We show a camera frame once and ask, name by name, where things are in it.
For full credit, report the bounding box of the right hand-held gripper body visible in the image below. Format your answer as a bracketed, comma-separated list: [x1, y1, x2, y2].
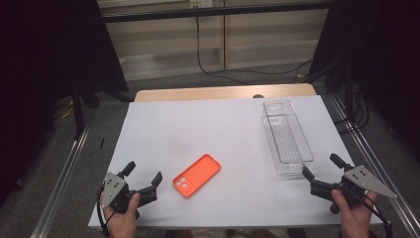
[309, 164, 399, 215]

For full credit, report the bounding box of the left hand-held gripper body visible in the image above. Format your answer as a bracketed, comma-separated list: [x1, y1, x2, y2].
[101, 171, 159, 219]

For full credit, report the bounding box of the clear plastic box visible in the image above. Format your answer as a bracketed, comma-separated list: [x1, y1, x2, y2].
[262, 98, 315, 177]

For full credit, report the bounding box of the orange phone case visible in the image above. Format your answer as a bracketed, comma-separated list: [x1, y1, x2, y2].
[171, 153, 222, 199]

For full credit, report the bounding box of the person's left hand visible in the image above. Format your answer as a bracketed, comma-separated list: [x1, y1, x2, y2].
[99, 192, 142, 238]

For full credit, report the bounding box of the person's right hand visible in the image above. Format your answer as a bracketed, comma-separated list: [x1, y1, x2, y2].
[331, 188, 379, 238]

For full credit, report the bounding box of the white table board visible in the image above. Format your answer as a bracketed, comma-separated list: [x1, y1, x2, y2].
[87, 95, 383, 230]

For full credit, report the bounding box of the black metal stand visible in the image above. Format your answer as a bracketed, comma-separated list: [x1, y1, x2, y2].
[69, 77, 101, 141]

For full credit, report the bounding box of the black curtain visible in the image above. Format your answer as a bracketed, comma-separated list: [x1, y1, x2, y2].
[309, 0, 420, 162]
[0, 0, 131, 207]

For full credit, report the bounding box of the wooden table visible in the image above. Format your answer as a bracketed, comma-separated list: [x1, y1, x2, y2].
[134, 82, 318, 103]

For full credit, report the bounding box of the black horizontal bar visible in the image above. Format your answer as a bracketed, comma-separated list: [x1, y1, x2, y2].
[101, 1, 332, 24]

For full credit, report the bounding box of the aluminium floor rail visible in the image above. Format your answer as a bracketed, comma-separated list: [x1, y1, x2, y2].
[329, 94, 420, 238]
[30, 123, 93, 238]

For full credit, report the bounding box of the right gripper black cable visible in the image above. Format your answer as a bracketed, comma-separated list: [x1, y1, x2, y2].
[348, 186, 394, 238]

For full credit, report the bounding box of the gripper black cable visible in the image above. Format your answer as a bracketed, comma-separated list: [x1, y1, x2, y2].
[95, 185, 116, 238]
[348, 186, 394, 238]

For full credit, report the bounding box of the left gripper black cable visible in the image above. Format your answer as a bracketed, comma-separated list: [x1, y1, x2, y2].
[95, 185, 116, 238]

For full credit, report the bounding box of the bundle of black floor cables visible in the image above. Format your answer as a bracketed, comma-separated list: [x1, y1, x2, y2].
[332, 82, 371, 135]

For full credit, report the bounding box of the yellow floor cable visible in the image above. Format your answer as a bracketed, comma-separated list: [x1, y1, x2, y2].
[53, 96, 75, 121]

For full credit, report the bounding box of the black wall cable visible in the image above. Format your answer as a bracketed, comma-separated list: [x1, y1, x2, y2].
[195, 15, 314, 86]

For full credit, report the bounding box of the white wall socket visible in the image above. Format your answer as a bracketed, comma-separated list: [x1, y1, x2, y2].
[188, 0, 214, 10]

